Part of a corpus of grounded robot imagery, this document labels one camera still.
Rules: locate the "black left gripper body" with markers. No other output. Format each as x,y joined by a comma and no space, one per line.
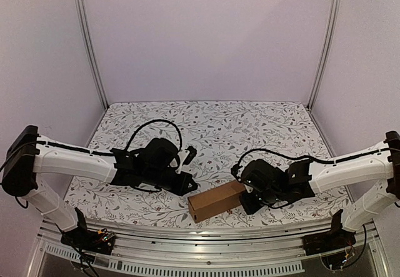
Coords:
157,181

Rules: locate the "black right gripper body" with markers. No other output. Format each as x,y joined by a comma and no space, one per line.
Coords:
248,202

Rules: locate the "brown cardboard box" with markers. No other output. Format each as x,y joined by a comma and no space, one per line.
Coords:
215,201

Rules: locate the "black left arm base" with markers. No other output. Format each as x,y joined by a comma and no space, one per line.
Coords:
80,237

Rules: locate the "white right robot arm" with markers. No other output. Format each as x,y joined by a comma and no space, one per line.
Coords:
307,176

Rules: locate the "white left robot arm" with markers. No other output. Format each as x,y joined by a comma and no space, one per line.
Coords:
31,155

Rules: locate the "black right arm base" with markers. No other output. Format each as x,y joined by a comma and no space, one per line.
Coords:
335,238

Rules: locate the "floral patterned table mat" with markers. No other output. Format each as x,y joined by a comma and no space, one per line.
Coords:
222,133

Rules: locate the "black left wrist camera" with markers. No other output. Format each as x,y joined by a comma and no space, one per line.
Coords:
161,154

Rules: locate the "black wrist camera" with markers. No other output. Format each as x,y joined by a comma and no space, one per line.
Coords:
261,176
161,154

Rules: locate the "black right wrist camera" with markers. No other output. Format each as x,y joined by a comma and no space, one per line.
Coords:
261,176

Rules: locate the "aluminium front table rail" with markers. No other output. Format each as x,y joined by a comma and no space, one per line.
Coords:
160,251

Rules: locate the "left aluminium frame post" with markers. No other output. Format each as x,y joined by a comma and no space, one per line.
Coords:
90,52

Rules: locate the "aluminium frame post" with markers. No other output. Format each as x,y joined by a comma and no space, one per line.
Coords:
90,52
323,59

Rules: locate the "right aluminium frame post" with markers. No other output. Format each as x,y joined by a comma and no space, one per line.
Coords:
323,59

